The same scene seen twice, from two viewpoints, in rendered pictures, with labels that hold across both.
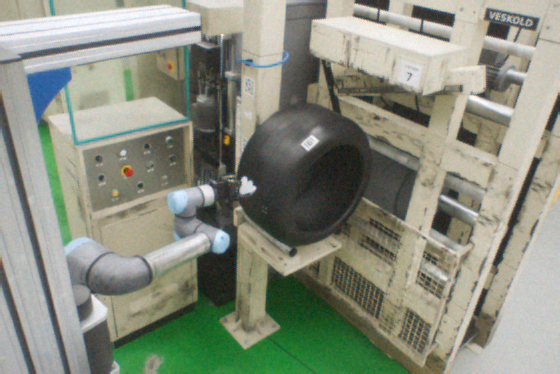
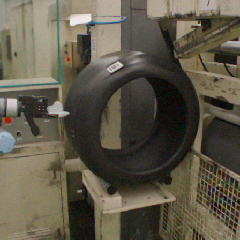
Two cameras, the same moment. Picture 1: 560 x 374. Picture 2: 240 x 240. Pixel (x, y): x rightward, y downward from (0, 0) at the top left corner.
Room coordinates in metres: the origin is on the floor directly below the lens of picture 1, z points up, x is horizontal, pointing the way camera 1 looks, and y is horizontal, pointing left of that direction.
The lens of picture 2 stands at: (0.41, -0.58, 1.56)
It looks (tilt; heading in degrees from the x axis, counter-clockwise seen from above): 16 degrees down; 22
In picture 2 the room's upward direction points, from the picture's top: straight up
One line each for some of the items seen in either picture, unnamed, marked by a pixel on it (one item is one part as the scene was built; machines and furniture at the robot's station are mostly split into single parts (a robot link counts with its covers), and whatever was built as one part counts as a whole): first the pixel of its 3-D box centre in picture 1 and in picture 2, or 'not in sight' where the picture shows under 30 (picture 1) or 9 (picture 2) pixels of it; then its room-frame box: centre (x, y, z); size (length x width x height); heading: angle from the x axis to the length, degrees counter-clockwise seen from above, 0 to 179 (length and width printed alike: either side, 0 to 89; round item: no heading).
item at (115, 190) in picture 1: (132, 227); (21, 174); (2.05, 0.79, 0.63); 0.56 x 0.41 x 1.27; 132
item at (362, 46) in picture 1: (381, 51); (200, 2); (1.93, -0.37, 1.71); 0.61 x 0.25 x 0.15; 42
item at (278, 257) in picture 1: (267, 244); (100, 186); (1.73, 0.04, 0.83); 0.36 x 0.09 x 0.06; 42
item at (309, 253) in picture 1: (289, 240); (126, 189); (1.83, -0.07, 0.80); 0.37 x 0.36 x 0.02; 132
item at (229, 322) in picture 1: (249, 322); not in sight; (2.00, 0.12, 0.02); 0.27 x 0.27 x 0.04; 42
